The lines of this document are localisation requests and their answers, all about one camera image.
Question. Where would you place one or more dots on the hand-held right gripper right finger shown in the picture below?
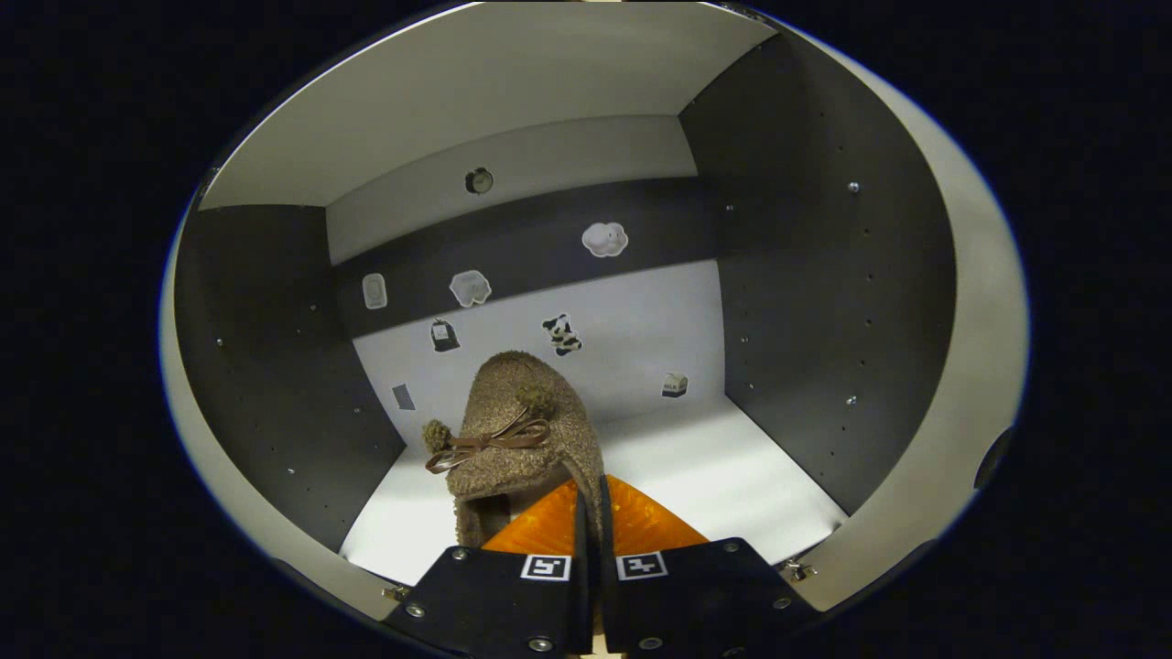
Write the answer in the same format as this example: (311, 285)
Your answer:
(696, 599)

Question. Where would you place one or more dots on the white shoe cabinet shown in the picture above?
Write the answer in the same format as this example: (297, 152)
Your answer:
(641, 366)

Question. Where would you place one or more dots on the brown fuzzy shoe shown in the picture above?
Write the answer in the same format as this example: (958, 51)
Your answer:
(513, 412)

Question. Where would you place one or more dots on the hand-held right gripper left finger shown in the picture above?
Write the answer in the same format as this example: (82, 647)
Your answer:
(494, 604)

